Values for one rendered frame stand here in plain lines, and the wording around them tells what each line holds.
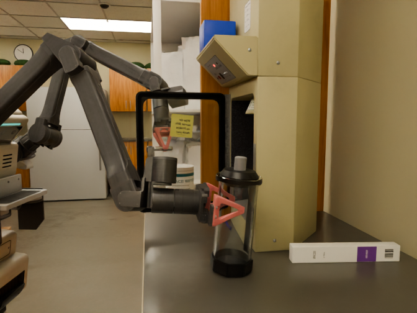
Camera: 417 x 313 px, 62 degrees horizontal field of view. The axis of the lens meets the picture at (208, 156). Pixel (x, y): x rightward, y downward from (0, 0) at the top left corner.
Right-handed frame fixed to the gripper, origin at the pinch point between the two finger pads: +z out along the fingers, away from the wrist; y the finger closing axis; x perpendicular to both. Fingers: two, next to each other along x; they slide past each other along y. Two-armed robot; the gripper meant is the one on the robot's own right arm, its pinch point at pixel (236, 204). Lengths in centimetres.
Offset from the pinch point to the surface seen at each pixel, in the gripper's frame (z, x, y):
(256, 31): 4.2, -42.2, 13.4
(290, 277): 13.0, 14.8, -6.4
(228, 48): -3.1, -36.9, 11.6
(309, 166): 26.6, -7.5, 18.8
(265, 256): 11.3, 15.5, 6.0
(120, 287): -35, 122, 183
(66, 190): -145, 128, 491
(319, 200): 47, 10, 47
